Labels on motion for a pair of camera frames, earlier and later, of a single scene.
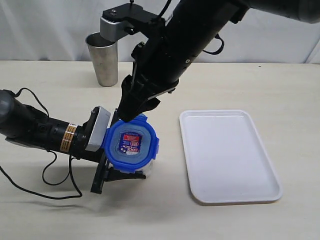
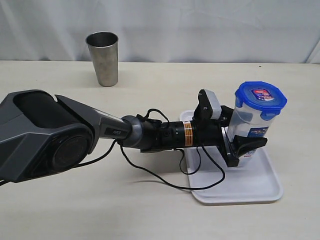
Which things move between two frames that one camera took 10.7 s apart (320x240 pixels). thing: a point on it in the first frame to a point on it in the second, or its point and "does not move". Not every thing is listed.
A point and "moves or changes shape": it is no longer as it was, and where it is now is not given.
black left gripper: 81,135 to 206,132
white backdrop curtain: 55,30 does not move
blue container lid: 131,146 moves or changes shape
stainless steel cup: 104,53 does not move
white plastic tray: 225,160 does not move
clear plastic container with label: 147,168 to 248,121
